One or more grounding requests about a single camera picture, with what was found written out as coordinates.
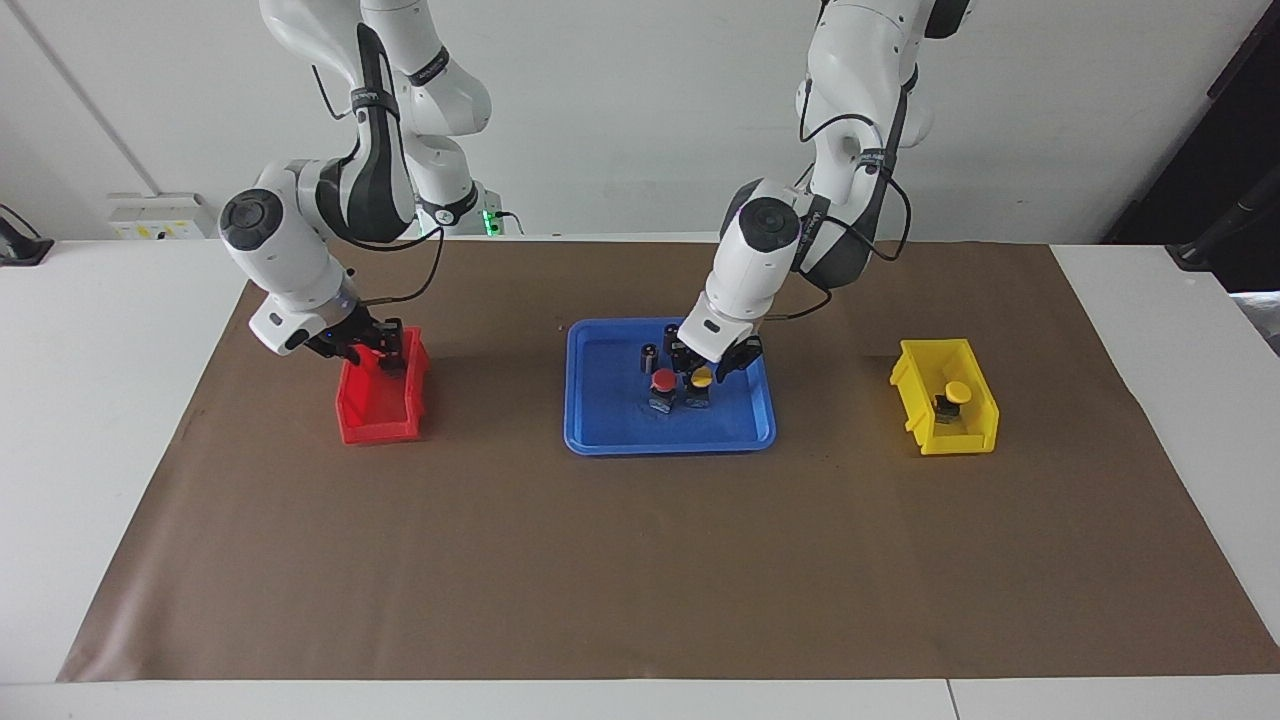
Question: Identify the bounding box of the blue plastic tray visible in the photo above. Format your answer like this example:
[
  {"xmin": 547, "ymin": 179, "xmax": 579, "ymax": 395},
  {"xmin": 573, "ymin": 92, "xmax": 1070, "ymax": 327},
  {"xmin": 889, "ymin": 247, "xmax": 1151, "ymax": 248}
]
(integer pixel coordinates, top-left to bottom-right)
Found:
[{"xmin": 563, "ymin": 316, "xmax": 778, "ymax": 457}]

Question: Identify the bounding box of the red plastic bin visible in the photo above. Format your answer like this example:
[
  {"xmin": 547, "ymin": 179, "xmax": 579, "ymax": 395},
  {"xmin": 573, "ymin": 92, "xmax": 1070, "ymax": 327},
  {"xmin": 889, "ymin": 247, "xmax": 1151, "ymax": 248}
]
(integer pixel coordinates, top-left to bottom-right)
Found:
[{"xmin": 335, "ymin": 325, "xmax": 432, "ymax": 446}]

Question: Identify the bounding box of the brown paper mat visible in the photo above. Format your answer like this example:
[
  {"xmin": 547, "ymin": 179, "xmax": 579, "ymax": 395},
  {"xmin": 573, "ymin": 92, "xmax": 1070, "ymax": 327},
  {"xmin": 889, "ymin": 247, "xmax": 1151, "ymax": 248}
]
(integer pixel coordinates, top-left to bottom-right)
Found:
[{"xmin": 57, "ymin": 240, "xmax": 1280, "ymax": 684}]

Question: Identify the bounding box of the yellow plastic bin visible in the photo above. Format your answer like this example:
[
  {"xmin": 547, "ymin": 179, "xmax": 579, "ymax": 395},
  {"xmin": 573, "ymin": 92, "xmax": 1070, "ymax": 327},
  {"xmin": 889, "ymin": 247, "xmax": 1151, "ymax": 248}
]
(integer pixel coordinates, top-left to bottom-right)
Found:
[{"xmin": 889, "ymin": 338, "xmax": 1001, "ymax": 457}]

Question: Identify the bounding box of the black stand pole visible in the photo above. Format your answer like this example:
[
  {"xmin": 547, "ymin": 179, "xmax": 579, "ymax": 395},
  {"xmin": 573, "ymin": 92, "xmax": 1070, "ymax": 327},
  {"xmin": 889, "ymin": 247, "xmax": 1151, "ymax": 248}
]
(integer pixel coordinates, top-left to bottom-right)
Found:
[{"xmin": 1165, "ymin": 190, "xmax": 1280, "ymax": 272}]

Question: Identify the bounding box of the black side panel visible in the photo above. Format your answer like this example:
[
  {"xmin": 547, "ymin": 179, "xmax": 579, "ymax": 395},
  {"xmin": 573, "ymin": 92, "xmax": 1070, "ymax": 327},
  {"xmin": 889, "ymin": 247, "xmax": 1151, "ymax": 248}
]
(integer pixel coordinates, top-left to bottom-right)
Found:
[{"xmin": 1100, "ymin": 0, "xmax": 1280, "ymax": 293}]

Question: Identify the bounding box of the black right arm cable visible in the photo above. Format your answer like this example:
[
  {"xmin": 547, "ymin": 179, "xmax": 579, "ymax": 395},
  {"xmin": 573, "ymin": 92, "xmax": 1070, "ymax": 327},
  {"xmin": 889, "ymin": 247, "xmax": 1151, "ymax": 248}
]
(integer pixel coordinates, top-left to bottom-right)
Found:
[{"xmin": 310, "ymin": 65, "xmax": 447, "ymax": 306}]

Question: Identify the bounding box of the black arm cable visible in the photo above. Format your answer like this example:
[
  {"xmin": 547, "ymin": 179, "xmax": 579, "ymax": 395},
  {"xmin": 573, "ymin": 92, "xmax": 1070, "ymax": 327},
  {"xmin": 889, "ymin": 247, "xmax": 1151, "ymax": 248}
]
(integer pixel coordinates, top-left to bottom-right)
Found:
[
  {"xmin": 310, "ymin": 65, "xmax": 447, "ymax": 306},
  {"xmin": 765, "ymin": 100, "xmax": 914, "ymax": 321}
]

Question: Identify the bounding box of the white wall socket box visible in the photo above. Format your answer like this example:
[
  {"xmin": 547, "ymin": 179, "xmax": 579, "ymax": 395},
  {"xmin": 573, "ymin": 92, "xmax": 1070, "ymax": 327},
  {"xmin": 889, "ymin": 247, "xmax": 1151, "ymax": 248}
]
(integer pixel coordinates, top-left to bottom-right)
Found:
[{"xmin": 107, "ymin": 192, "xmax": 222, "ymax": 242}]

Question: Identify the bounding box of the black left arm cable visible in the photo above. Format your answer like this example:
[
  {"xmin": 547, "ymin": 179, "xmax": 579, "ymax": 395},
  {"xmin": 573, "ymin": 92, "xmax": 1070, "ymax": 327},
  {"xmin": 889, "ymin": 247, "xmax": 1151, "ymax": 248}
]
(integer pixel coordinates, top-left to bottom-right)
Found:
[{"xmin": 765, "ymin": 100, "xmax": 914, "ymax": 321}]

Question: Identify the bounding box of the black clamp mount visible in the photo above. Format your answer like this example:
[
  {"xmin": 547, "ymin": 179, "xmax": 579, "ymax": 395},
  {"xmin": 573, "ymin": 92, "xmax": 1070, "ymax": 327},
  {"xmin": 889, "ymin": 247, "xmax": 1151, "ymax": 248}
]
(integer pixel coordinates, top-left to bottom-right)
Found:
[{"xmin": 0, "ymin": 204, "xmax": 54, "ymax": 267}]

